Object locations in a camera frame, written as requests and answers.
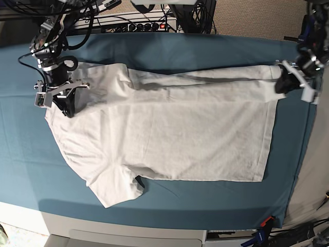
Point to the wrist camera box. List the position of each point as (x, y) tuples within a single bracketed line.
[(43, 100), (310, 95)]

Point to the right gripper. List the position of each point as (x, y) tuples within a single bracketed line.
[(60, 83)]

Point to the teal table cloth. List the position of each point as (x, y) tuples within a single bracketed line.
[(35, 175)]

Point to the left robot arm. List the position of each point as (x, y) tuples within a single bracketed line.
[(312, 48)]

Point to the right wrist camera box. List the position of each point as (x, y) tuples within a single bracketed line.
[(43, 100)]

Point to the white cabinet under table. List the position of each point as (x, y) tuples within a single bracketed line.
[(121, 235)]

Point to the white T-shirt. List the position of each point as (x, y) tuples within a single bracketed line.
[(207, 125)]

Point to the black power strip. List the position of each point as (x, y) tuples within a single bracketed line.
[(148, 27)]

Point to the orange black clamp bottom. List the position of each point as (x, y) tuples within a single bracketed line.
[(268, 220)]

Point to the blue black clamp bottom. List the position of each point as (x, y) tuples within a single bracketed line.
[(260, 238)]

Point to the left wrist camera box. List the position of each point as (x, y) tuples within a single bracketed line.
[(310, 95)]

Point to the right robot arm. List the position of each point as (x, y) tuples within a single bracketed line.
[(47, 46)]

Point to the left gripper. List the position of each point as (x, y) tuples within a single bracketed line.
[(296, 74)]

